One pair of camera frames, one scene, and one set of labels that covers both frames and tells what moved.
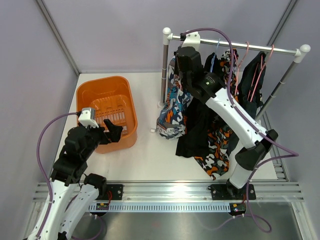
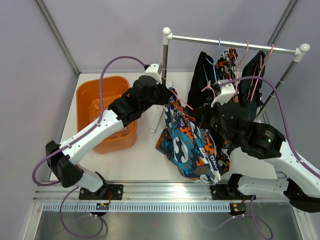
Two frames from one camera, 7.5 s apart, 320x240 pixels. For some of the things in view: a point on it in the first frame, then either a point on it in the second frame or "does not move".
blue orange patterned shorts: [171, 121] -> [197, 153]
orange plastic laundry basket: [112, 99] does not move
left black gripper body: [97, 136] -> [157, 97]
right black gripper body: [180, 73] -> [212, 116]
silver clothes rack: [299, 52] does not move
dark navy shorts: [251, 83] does not move
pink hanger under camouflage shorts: [239, 64] does not move
